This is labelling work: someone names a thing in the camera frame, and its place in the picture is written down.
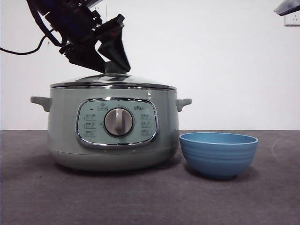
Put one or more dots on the blue ribbed bowl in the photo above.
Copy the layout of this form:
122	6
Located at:
218	159

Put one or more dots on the pale green electric steamer pot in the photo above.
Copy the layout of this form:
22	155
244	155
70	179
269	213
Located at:
65	117

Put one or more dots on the glass lid with green knob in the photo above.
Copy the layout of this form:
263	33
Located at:
117	78

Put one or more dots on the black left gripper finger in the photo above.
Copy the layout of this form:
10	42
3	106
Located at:
86	57
116	47

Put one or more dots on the white wall socket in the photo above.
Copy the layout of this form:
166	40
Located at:
293	21

